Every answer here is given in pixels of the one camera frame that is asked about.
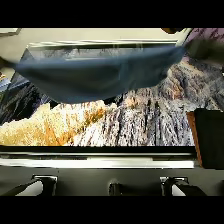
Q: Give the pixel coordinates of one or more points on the silver frame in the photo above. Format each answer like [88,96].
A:
[100,163]

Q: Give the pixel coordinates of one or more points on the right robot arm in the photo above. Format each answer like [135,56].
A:
[181,189]

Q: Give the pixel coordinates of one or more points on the blue garment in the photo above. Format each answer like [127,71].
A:
[100,78]

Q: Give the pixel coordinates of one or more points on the black garment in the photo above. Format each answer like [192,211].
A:
[210,140]

